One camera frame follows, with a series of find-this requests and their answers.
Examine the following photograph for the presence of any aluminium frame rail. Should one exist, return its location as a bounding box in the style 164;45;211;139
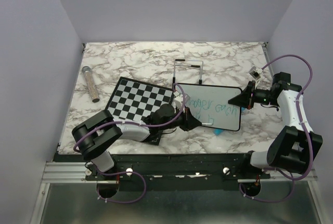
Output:
42;162;318;184

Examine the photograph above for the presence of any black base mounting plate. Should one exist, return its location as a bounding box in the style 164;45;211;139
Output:
53;152;305;192

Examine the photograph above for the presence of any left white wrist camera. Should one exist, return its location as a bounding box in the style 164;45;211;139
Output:
173;91;189;110

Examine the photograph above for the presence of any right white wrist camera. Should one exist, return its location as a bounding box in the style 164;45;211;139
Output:
249;66;263;82

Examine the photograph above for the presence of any black framed whiteboard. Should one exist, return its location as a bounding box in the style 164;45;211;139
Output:
180;83;242;131

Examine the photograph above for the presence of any blue cylindrical tube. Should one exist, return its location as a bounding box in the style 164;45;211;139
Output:
213;129;224;136

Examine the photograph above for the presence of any wire whiteboard stand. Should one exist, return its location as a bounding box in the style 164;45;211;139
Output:
171;59;204;86

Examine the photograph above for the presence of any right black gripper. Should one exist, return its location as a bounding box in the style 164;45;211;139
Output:
228;81;278;109

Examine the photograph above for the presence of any glittery silver tube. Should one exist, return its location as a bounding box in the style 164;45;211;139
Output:
82;66;100;103

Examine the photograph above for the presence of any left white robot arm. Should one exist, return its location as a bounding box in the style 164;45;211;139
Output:
72;104;202;180

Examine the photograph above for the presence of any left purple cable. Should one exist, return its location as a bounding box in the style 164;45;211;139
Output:
73;83;146;204

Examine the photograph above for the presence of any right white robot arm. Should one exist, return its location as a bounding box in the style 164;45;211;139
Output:
228;72;323;178

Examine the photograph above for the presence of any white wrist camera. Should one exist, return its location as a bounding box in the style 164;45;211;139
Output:
249;66;263;82
173;91;189;110

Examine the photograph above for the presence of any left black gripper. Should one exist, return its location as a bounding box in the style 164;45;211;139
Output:
159;104;201;131

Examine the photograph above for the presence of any black and white chessboard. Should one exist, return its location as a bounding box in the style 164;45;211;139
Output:
104;76;175;147

